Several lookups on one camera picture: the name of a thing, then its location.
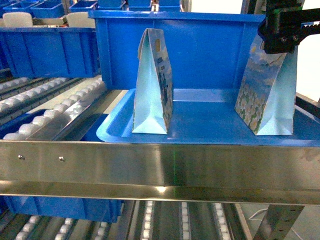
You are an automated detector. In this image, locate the blue plastic tray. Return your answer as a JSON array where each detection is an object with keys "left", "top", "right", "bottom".
[{"left": 96, "top": 89, "right": 320, "bottom": 147}]

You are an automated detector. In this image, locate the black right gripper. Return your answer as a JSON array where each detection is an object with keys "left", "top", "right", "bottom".
[{"left": 257, "top": 0, "right": 320, "bottom": 54}]

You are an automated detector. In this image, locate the flower gift bag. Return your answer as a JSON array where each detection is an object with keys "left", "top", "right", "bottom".
[
  {"left": 132, "top": 28, "right": 173, "bottom": 135},
  {"left": 234, "top": 35, "right": 298, "bottom": 136}
]

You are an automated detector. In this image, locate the stainless steel rack frame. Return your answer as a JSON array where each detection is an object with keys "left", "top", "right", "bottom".
[{"left": 0, "top": 74, "right": 320, "bottom": 240}]

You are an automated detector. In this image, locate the large blue plastic crate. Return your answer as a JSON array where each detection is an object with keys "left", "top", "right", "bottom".
[{"left": 88, "top": 10, "right": 264, "bottom": 90}]

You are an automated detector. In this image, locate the blue crate on left rollers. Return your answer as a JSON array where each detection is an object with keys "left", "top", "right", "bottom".
[{"left": 0, "top": 27, "right": 101, "bottom": 79}]

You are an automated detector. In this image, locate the blue crate under shelf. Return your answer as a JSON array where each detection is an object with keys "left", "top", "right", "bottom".
[{"left": 0, "top": 196, "right": 123, "bottom": 223}]

